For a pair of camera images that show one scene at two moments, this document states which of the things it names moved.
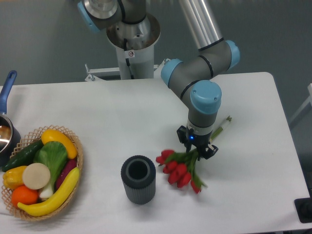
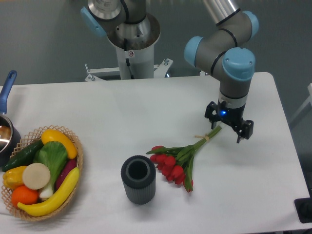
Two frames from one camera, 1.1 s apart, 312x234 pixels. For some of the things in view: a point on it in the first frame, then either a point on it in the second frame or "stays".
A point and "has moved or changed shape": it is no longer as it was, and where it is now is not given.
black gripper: (186, 135) to (243, 129)
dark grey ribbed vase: (138, 172) stays
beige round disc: (35, 176) stays
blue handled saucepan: (10, 138) stays
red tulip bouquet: (181, 168) has moved or changed shape
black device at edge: (303, 206) stays
